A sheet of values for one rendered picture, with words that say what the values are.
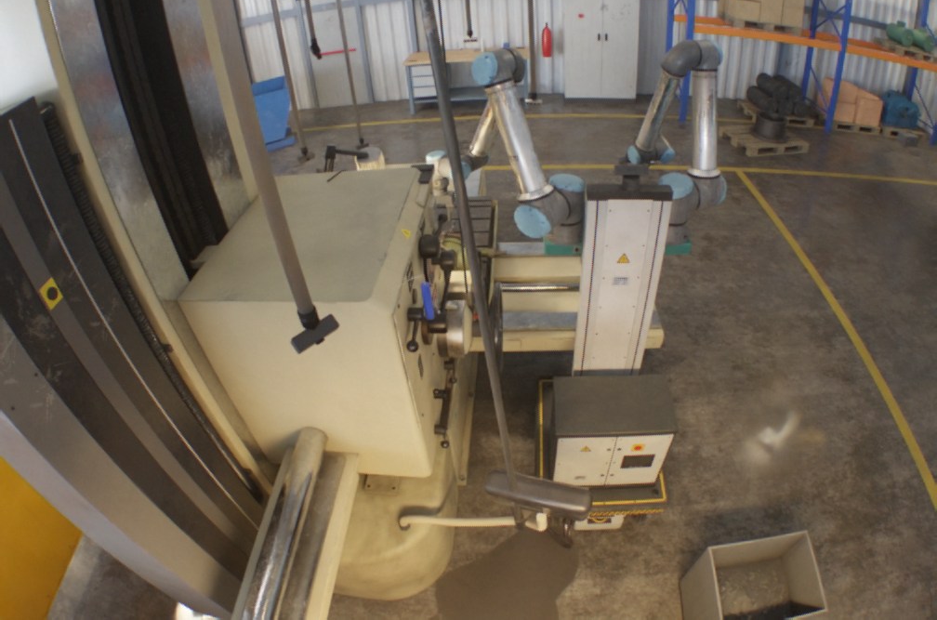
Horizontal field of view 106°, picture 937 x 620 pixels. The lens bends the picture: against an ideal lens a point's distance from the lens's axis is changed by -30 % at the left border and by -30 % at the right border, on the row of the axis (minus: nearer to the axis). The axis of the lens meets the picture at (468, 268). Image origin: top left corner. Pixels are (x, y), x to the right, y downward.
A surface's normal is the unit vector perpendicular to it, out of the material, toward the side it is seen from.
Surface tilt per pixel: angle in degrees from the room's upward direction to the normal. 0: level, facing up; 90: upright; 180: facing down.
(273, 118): 90
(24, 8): 90
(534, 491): 19
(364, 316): 90
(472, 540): 0
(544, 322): 0
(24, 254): 90
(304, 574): 0
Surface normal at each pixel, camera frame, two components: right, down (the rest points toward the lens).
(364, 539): -0.07, -0.80
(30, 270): 0.99, -0.01
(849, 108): -0.07, 0.60
